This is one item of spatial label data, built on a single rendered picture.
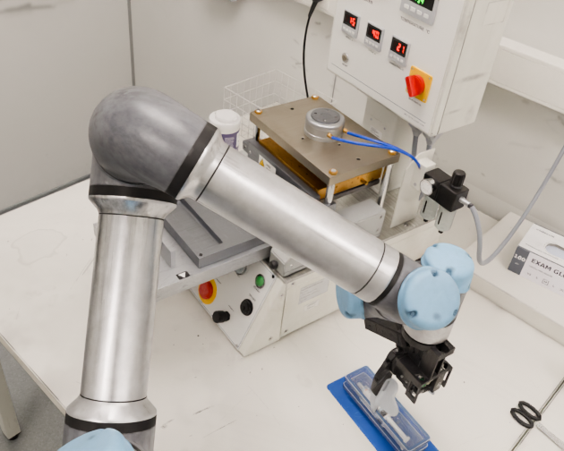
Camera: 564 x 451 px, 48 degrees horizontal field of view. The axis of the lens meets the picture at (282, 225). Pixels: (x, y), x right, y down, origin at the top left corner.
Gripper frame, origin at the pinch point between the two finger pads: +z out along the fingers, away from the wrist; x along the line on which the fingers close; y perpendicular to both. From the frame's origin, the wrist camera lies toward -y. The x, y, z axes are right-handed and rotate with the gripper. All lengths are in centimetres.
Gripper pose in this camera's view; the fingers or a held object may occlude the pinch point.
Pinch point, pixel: (390, 395)
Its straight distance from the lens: 118.5
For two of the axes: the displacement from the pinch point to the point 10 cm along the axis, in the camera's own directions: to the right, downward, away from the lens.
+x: 8.4, -2.8, 4.7
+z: -1.0, 7.7, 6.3
